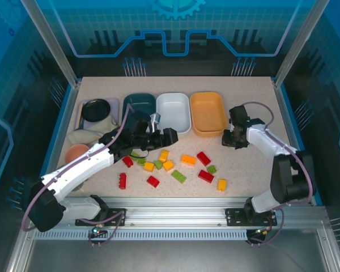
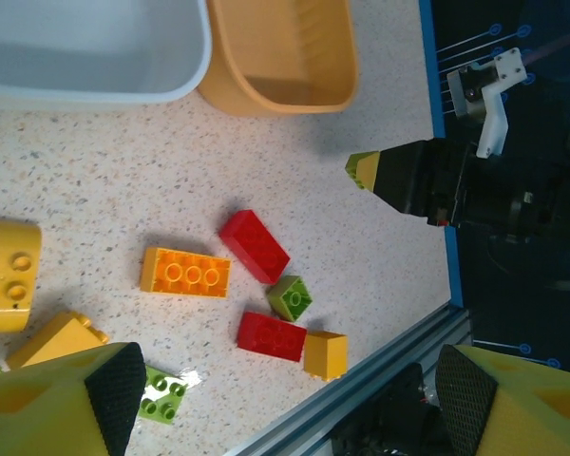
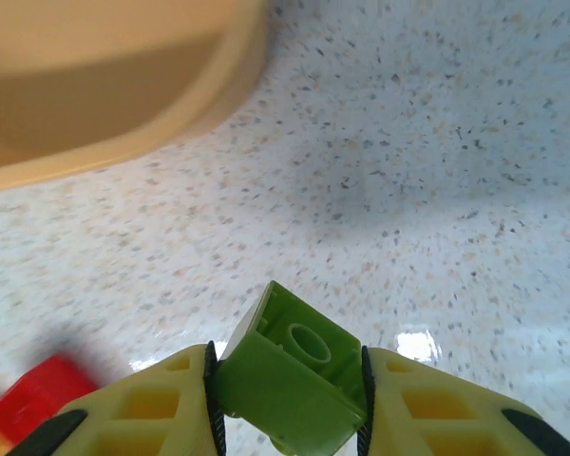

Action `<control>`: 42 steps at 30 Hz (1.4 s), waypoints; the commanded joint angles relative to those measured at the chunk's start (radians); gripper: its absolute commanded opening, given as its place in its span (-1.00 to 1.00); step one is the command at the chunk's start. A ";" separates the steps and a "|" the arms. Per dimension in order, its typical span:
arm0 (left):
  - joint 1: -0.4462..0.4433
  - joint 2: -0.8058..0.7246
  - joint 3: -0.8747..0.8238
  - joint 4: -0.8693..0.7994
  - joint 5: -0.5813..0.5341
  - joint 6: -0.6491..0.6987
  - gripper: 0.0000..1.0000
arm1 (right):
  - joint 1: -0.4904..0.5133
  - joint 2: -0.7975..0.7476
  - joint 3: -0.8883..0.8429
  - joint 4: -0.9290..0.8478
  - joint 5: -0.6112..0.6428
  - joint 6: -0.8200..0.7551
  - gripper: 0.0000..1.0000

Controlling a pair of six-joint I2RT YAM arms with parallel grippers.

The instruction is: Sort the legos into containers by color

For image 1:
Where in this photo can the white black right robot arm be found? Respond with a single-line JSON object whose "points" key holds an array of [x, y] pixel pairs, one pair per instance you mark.
{"points": [[260, 139]]}

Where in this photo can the white container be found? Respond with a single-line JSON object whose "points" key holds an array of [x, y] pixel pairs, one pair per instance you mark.
{"points": [[174, 112]]}

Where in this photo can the small red lego brick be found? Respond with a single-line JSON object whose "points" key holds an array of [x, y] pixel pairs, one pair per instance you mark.
{"points": [[127, 161]]}

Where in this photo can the orange lego brick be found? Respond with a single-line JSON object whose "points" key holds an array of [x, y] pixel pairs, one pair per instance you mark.
{"points": [[188, 160]]}

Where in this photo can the orange container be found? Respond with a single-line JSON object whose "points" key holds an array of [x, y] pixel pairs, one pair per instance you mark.
{"points": [[208, 113]]}

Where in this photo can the long green lego brick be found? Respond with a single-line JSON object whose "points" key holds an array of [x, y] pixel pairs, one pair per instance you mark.
{"points": [[178, 176]]}

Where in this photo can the dark teal container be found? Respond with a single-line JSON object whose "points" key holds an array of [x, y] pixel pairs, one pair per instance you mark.
{"points": [[139, 102]]}

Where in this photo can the lavender tray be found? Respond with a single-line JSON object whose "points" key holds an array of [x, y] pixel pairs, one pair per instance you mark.
{"points": [[114, 106]]}

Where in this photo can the narrow red lego brick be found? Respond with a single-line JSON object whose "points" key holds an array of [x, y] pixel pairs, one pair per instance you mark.
{"points": [[122, 180]]}

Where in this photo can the black round plate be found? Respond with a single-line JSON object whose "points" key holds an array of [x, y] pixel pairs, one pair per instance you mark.
{"points": [[96, 110]]}

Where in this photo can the beige cloth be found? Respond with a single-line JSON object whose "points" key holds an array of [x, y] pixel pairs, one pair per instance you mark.
{"points": [[85, 136]]}

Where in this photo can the pink bowl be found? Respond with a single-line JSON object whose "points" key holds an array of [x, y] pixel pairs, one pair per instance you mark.
{"points": [[75, 153]]}

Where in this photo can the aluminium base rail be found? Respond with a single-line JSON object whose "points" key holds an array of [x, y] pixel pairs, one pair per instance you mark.
{"points": [[175, 211]]}

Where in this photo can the aluminium frame post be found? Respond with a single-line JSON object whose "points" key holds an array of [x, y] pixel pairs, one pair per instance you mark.
{"points": [[49, 42], [297, 42]]}

